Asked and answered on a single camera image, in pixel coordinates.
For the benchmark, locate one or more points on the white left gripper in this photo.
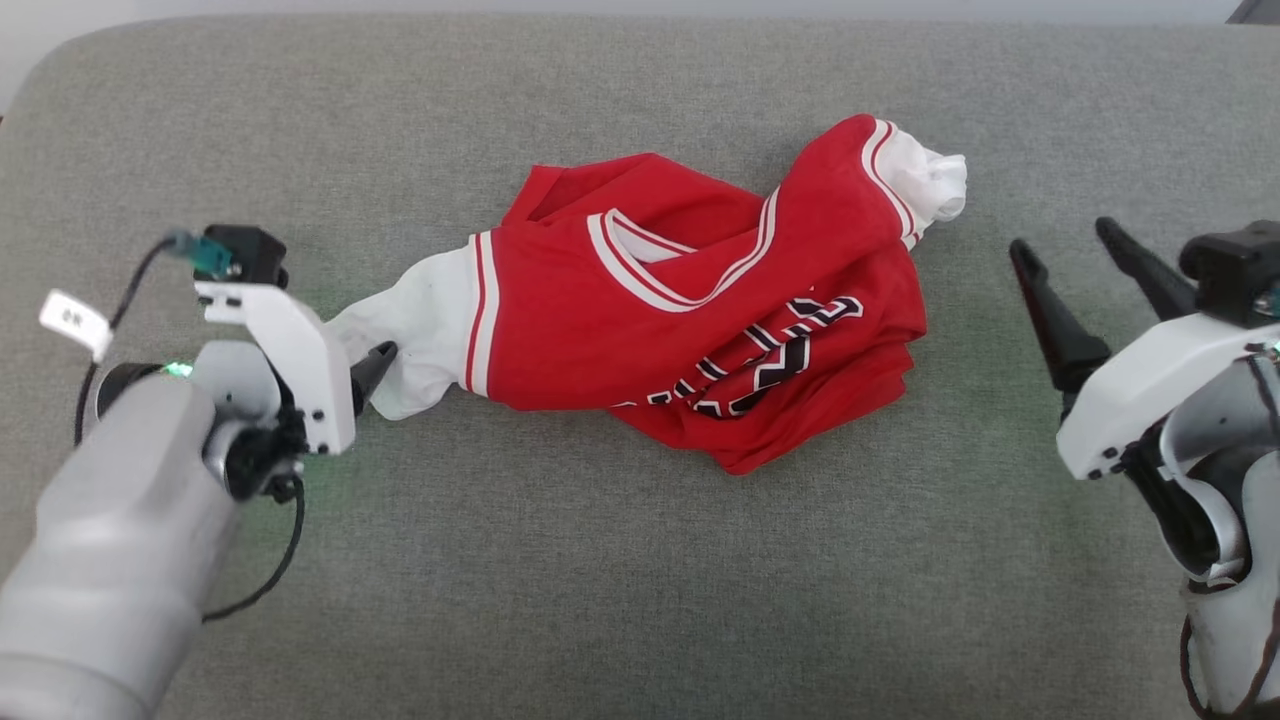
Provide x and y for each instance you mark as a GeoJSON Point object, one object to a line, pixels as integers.
{"type": "Point", "coordinates": [300, 370]}

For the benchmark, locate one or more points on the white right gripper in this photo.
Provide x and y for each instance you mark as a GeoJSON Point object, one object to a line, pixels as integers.
{"type": "Point", "coordinates": [1150, 390]}

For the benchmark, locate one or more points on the red and white jersey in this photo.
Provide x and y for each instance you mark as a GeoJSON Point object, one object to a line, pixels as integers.
{"type": "Point", "coordinates": [600, 330]}

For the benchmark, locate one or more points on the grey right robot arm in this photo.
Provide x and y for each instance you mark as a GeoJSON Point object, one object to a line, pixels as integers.
{"type": "Point", "coordinates": [1235, 650]}

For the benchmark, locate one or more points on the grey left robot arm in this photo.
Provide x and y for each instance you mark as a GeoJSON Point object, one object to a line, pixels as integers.
{"type": "Point", "coordinates": [100, 560]}

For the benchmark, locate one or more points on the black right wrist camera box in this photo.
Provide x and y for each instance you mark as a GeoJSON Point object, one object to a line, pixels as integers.
{"type": "Point", "coordinates": [1225, 270]}

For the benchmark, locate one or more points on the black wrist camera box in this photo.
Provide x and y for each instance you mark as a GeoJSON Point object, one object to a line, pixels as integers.
{"type": "Point", "coordinates": [1225, 270]}
{"type": "Point", "coordinates": [250, 255]}

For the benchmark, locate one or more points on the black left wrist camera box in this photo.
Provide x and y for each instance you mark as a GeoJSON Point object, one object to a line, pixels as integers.
{"type": "Point", "coordinates": [250, 255]}

